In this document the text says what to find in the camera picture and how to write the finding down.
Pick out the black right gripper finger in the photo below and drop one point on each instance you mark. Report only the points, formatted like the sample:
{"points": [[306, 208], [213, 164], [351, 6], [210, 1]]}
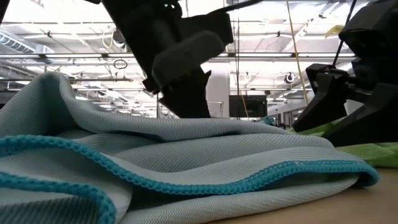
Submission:
{"points": [[326, 102], [373, 124]]}

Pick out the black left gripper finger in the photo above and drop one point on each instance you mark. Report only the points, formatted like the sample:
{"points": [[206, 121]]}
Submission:
{"points": [[189, 102]]}

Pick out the light blue microfiber towel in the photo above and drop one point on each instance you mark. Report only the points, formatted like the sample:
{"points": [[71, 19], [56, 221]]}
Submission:
{"points": [[186, 152], [266, 120]]}

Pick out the green microfiber towel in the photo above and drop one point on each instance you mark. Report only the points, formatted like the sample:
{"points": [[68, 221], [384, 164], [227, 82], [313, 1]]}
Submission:
{"points": [[373, 154]]}

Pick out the white building column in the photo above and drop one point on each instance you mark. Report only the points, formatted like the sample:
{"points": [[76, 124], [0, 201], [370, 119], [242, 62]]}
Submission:
{"points": [[219, 93]]}

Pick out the ceiling light strip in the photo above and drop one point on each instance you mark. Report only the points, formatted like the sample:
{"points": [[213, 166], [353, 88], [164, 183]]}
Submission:
{"points": [[264, 55]]}

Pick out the black wall screen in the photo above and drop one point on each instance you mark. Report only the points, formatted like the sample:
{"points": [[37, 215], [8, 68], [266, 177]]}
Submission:
{"points": [[255, 105]]}

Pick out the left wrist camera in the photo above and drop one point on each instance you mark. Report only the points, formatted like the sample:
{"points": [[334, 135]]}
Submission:
{"points": [[211, 21]]}

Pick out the ribbed ceiling air duct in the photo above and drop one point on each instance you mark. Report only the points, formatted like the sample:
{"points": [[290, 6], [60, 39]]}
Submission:
{"points": [[15, 43]]}

